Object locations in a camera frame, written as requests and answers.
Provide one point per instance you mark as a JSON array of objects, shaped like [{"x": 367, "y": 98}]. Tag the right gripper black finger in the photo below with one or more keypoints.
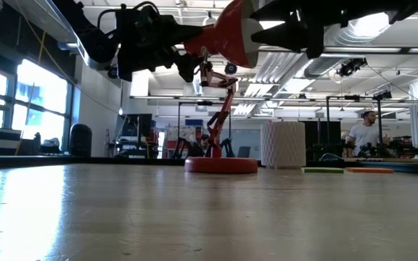
[
  {"x": 285, "y": 11},
  {"x": 289, "y": 36}
]

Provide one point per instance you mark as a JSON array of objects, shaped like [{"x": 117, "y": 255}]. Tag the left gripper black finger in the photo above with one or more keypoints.
[
  {"x": 183, "y": 35},
  {"x": 189, "y": 67}
]

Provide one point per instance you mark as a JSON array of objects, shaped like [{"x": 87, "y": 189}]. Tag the red desk lamp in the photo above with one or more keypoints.
[{"x": 220, "y": 165}]

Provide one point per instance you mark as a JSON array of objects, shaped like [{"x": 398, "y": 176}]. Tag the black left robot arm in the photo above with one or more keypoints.
[{"x": 93, "y": 40}]

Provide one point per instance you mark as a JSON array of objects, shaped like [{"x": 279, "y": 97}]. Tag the black background robot arm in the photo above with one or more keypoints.
[{"x": 229, "y": 146}]

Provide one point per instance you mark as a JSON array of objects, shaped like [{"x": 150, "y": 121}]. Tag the round black hanging fixture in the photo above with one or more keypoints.
[{"x": 230, "y": 69}]

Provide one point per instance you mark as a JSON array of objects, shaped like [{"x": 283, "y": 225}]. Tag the person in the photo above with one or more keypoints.
[
  {"x": 363, "y": 134},
  {"x": 203, "y": 139}
]

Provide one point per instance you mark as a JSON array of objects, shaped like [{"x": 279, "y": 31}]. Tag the black monitor screen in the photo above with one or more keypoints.
[{"x": 136, "y": 125}]

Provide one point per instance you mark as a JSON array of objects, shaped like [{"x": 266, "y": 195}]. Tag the white textured pen cup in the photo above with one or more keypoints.
[{"x": 283, "y": 145}]

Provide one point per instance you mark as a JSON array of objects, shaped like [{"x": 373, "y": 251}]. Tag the black rounded bin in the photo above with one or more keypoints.
[{"x": 80, "y": 141}]

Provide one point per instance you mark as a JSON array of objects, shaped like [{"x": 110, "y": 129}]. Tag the green sticky note pad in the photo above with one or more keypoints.
[{"x": 321, "y": 170}]

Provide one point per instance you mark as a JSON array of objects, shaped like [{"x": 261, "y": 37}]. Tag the orange sticky note pad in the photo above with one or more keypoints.
[{"x": 370, "y": 170}]

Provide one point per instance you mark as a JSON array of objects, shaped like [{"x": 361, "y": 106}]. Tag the black background rig frame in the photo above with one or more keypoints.
[
  {"x": 204, "y": 103},
  {"x": 352, "y": 97}
]

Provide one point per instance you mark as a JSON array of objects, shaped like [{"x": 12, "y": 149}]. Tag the silver ventilation duct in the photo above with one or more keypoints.
[{"x": 321, "y": 67}]

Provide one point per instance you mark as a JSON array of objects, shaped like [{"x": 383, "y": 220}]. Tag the black camera on rig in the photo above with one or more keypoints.
[{"x": 350, "y": 67}]

